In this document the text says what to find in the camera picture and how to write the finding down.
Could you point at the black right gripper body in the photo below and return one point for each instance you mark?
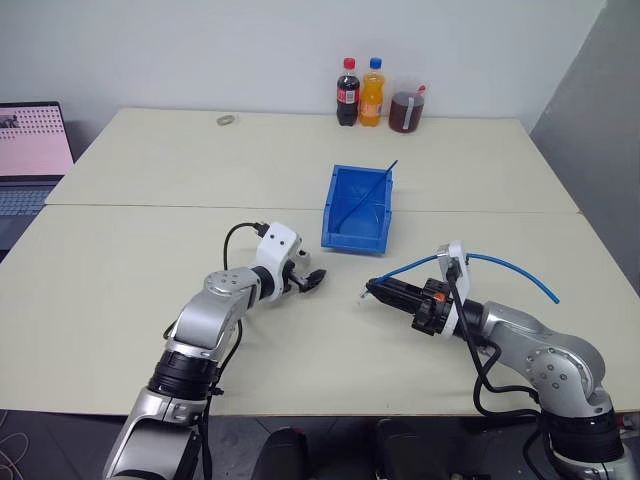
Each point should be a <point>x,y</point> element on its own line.
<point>430,312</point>

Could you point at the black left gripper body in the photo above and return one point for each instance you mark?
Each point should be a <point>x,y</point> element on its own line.
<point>292,280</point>

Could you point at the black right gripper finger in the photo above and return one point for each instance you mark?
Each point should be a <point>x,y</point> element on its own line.
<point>397,289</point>
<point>400,302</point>

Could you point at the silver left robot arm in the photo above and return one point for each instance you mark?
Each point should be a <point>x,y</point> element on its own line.
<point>200,320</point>

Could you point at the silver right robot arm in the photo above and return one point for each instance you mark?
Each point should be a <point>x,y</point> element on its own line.
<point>550,355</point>

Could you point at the blue plastic bin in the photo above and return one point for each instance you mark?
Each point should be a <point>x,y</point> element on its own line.
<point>345,220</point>

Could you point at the dark rounded shape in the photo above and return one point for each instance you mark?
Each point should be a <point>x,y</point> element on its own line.
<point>280,455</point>
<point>397,450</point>

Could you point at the clear pitcher brown liquid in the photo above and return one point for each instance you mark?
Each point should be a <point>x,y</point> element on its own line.
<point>406,112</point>

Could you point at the cola bottle red cap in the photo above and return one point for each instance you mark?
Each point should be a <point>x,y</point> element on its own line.
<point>348,100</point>

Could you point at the orange soda bottle blue cap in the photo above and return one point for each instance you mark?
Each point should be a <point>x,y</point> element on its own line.
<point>372,100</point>

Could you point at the open grey laptop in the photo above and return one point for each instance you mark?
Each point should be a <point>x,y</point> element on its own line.
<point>30,150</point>

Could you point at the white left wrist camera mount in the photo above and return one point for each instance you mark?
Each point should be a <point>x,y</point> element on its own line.
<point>275,245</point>

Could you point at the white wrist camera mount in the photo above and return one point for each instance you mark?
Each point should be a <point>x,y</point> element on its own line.
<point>275,245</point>
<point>457,260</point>

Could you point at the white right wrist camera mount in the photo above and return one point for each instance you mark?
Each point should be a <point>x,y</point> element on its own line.
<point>457,260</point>

